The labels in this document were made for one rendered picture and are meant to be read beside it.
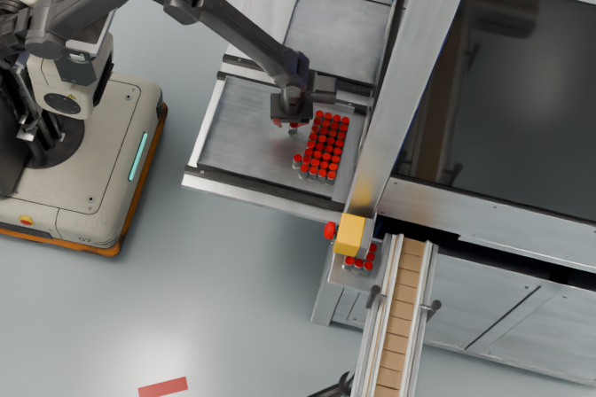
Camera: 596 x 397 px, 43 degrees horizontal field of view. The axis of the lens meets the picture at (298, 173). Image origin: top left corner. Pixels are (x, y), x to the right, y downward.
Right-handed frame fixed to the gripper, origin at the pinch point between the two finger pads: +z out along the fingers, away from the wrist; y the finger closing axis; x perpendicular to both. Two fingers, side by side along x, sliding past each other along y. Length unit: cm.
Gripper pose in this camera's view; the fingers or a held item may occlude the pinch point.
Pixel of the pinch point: (289, 123)
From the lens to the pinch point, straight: 186.9
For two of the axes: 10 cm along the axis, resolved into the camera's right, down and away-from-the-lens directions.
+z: -0.6, 4.2, 9.0
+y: 10.0, 0.1, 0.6
